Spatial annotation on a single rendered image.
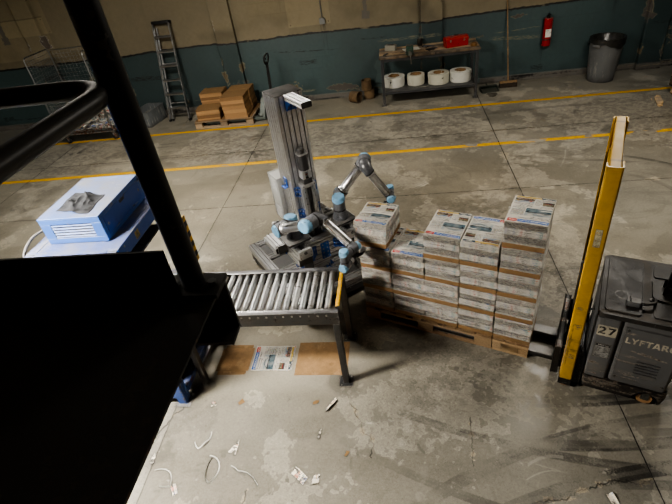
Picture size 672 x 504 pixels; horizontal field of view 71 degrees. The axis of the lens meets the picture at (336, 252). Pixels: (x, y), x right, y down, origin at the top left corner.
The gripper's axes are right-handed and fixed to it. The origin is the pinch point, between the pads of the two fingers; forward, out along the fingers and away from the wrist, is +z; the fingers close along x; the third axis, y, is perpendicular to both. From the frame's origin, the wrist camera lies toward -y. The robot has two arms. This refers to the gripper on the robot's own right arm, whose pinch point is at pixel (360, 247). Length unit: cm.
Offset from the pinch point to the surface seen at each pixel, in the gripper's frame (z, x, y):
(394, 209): 31.5, -20.5, 21.2
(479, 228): 20, -93, 21
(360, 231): 3.3, -0.3, 13.9
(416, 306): 2, -47, -57
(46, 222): -139, 160, 88
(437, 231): 7, -64, 22
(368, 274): 3.7, -3.1, -31.9
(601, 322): -19, -183, -15
